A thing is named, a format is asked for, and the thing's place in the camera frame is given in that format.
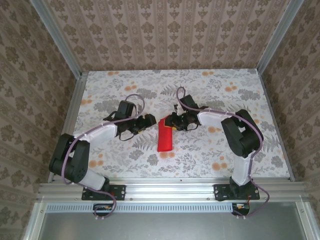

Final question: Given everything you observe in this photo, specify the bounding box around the grey slotted cable duct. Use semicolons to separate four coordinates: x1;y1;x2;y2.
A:
46;202;235;212

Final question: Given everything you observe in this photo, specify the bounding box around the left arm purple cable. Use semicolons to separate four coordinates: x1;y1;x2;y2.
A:
61;93;147;222

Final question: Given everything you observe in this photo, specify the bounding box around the grey metal sheet panel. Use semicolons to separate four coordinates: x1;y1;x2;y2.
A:
37;209;310;240

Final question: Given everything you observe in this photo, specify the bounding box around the right gripper thin black cable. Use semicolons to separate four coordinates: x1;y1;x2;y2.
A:
178;121;200;133

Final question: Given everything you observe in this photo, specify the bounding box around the aluminium lower frame rail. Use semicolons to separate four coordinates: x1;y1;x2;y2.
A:
23;202;48;240
294;201;317;240

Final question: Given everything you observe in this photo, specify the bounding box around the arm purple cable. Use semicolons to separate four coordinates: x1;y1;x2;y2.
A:
176;86;271;221
61;93;147;222

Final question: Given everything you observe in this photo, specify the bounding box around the aluminium upright post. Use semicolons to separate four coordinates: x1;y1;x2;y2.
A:
256;0;301;75
31;0;83;77

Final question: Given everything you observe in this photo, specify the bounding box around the red paper sheet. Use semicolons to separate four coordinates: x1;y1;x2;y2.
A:
156;118;174;153

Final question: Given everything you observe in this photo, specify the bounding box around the gripper thin black cable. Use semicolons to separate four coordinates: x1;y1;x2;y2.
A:
118;129;140;141
178;121;200;133

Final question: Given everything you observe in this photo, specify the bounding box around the floral table cover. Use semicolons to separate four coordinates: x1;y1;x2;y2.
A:
61;69;292;180

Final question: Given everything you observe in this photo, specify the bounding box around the aluminium side rail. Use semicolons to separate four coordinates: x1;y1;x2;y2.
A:
256;69;296;182
47;71;89;183

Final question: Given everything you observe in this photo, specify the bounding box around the black electronics board with wires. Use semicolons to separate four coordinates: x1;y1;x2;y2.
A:
231;201;251;217
92;203;115;218

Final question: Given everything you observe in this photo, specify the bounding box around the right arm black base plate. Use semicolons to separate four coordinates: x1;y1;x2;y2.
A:
213;184;261;202

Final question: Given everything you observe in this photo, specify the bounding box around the left gripper thin black cable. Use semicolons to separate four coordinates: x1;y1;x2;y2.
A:
118;129;140;141

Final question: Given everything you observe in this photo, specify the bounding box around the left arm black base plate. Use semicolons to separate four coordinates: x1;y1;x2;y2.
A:
82;184;126;202

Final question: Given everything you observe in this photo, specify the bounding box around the aluminium front rail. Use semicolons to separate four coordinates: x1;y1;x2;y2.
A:
37;181;310;201

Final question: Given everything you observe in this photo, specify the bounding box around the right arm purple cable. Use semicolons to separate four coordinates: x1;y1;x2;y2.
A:
176;86;271;221

